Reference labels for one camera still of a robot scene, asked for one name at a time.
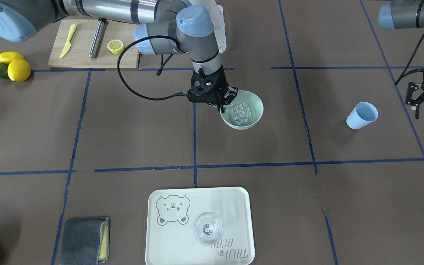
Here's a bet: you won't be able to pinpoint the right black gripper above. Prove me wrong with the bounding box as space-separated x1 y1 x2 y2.
186 67 238 114

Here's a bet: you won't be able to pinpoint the green ceramic bowl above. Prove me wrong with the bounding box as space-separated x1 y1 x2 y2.
219 90 264 130

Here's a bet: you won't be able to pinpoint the light blue plastic cup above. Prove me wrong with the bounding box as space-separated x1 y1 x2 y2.
346 101 379 130

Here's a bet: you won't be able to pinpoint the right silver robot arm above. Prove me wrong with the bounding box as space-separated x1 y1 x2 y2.
0 0 238 113

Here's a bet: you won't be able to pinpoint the ice cubes in bowl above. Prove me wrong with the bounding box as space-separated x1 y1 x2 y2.
231 103 253 126

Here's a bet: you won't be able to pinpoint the half lemon slice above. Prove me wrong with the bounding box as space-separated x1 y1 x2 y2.
107 40 125 54

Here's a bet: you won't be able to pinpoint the clear wine glass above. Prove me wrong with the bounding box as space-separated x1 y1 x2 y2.
194 212 224 244

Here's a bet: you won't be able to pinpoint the wooden cutting board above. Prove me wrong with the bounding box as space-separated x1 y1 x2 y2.
48 20 137 68

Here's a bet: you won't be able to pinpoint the cream bear serving tray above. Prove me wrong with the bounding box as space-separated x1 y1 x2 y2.
145 187 255 265

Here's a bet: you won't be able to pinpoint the yellow plastic knife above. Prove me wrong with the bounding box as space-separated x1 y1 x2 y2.
59 24 77 59

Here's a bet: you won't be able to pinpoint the grey folded cloth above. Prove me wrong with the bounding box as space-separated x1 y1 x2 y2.
59 216 110 265

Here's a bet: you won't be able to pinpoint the yellow lemon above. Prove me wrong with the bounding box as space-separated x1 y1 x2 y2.
0 51 25 66
7 59 32 82

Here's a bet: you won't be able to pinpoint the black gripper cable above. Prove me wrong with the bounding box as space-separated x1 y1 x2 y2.
117 36 190 101

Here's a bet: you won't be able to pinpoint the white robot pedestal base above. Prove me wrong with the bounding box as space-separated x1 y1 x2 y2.
209 2 227 53

